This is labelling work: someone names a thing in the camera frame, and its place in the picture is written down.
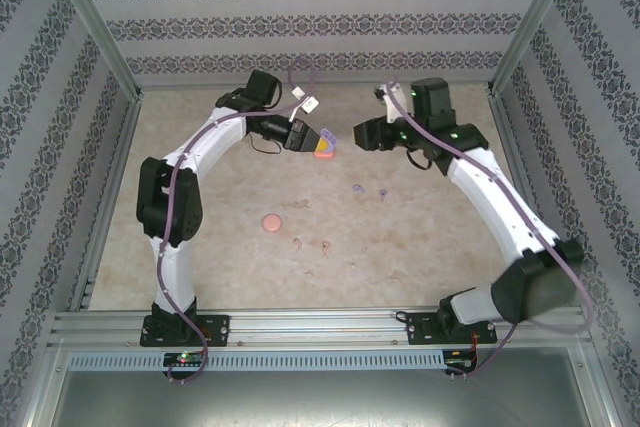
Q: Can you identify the grey metal bench panel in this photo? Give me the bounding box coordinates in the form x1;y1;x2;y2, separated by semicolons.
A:
29;341;616;427

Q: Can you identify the left gripper thin black wire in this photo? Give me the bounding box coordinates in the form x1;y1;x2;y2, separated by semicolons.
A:
249;132;285;156

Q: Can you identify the gripper thin black wire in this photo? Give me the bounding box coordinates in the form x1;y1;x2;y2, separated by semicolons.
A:
249;132;285;156
404;146;432;173

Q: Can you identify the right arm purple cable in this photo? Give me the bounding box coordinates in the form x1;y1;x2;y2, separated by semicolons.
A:
387;79;596;378

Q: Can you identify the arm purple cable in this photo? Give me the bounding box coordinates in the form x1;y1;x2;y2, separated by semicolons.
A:
387;79;596;378
155;57;321;386

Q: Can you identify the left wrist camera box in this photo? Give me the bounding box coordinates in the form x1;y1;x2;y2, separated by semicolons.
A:
289;85;321;116

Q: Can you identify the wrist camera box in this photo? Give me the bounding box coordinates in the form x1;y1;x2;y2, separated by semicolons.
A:
373;80;407;124
289;85;321;116

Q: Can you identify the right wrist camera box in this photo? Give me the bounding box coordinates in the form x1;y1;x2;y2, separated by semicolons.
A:
373;80;407;124

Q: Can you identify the right gripper thin black wire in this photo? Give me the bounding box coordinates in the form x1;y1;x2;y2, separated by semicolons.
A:
404;146;432;173

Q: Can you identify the aluminium side rail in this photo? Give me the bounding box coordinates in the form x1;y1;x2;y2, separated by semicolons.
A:
485;89;571;309
67;96;145;313

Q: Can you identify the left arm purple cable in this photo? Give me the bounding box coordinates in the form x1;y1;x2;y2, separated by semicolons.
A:
155;57;321;386

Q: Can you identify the aluminium frame post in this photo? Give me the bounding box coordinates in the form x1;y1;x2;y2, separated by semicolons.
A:
484;0;599;98
39;0;146;101

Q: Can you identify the aluminium mounting rail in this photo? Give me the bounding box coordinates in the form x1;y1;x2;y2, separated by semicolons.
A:
47;307;596;349

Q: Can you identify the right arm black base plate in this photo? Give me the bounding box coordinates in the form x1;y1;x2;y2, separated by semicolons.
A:
404;311;499;347

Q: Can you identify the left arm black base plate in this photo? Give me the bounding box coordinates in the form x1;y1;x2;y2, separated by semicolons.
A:
139;314;231;348

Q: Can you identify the grey slotted cable duct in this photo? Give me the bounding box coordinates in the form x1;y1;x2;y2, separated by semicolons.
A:
67;350;446;372

